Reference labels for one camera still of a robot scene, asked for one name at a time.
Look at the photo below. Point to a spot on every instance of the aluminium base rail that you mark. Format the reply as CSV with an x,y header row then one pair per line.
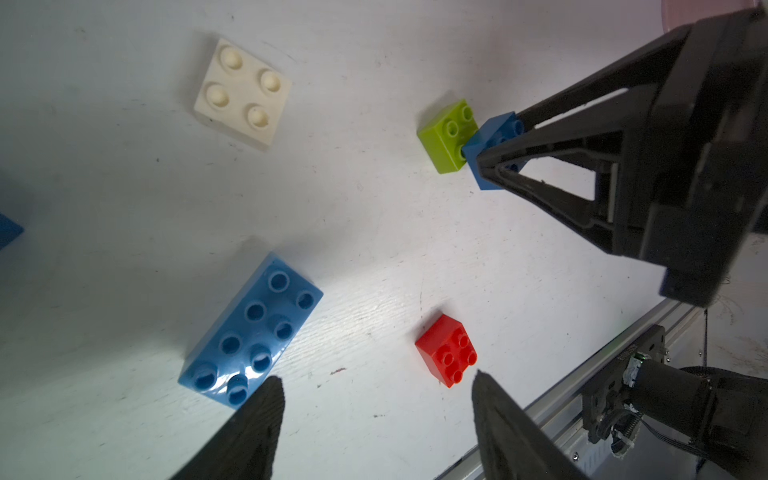
x,y
558,411

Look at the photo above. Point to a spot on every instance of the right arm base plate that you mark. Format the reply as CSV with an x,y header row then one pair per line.
x,y
606,393

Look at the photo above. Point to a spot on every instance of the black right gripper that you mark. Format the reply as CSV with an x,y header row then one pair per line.
x,y
676,132

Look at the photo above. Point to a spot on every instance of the light blue long lego brick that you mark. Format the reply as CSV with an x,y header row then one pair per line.
x,y
237,353

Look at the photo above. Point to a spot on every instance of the white square lego brick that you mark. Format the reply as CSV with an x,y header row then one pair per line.
x,y
242,96

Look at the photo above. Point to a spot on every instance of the red square lego brick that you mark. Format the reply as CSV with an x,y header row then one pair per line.
x,y
447,350

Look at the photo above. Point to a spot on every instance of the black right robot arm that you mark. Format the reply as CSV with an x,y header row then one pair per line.
x,y
721,416

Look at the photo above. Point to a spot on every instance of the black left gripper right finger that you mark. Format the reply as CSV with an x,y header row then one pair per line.
x,y
510,444

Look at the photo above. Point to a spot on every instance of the green square lego brick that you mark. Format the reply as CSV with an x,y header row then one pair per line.
x,y
444,136

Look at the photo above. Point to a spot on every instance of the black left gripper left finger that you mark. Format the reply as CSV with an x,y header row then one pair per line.
x,y
245,446

